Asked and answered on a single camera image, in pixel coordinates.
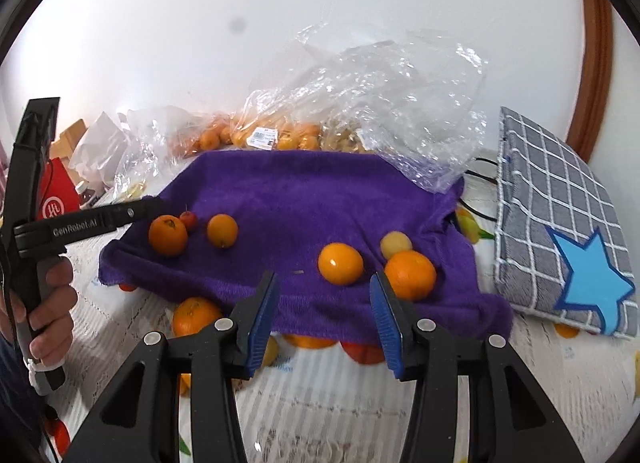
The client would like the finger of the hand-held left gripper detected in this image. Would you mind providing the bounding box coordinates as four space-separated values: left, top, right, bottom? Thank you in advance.
107 197 162 228

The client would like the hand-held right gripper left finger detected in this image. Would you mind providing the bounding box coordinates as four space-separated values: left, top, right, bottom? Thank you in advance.
60 270 281 463

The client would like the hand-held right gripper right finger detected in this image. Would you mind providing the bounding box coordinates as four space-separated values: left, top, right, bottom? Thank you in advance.
369 270 586 463

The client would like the large orange mandarin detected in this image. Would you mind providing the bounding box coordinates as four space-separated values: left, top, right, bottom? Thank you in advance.
148 214 189 258

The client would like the small yellow fruit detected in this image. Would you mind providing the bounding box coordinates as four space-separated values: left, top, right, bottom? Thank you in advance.
380 231 414 260

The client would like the purple towel lined tray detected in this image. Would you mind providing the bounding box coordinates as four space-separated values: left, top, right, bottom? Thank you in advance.
97 150 515 346

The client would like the pile of bagged yellow fruits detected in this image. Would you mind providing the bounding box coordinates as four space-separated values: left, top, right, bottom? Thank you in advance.
320 125 376 154

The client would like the person's left hand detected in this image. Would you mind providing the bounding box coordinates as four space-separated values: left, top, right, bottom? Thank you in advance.
27 258 78 370

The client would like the red paper bag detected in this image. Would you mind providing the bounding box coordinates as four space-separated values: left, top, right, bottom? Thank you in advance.
35 157 83 224

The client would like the dark drink bottle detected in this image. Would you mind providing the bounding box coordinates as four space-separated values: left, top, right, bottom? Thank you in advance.
75 182 99 207

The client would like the small clear plastic bag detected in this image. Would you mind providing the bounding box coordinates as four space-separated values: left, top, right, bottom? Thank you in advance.
112 105 236 204

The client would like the white plastic bag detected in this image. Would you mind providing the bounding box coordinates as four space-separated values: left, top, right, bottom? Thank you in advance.
67 112 133 184

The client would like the pile of bagged mandarins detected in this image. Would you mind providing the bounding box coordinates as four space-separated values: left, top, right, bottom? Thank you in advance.
170 113 323 154

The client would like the grey checked star bag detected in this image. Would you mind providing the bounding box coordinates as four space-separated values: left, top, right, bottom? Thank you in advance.
492 105 640 341

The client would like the large clear plastic bag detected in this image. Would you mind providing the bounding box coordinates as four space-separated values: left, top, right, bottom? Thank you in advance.
235 23 488 194

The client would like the black cable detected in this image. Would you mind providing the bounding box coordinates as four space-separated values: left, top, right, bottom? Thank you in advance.
457 157 501 224

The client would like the brown wooden door frame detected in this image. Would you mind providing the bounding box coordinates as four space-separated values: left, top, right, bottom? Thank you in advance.
567 0 615 164

